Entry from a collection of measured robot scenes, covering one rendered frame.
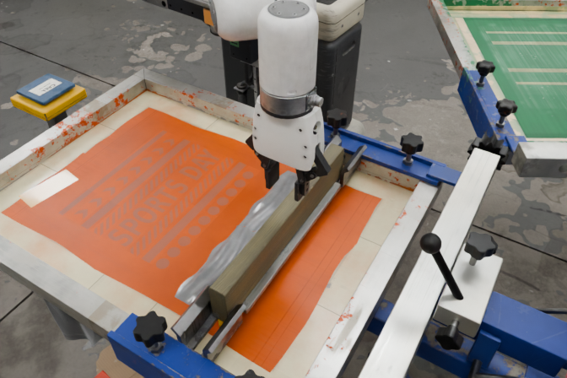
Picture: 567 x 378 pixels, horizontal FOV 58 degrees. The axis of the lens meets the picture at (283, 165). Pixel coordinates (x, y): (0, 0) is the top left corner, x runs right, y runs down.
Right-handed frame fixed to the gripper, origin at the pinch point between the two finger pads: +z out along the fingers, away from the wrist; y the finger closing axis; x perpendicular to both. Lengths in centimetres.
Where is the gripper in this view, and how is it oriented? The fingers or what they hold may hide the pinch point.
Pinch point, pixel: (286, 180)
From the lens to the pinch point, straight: 80.3
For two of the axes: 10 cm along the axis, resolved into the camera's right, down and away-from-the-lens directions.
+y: -8.6, -3.5, 3.8
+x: -5.1, 5.7, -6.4
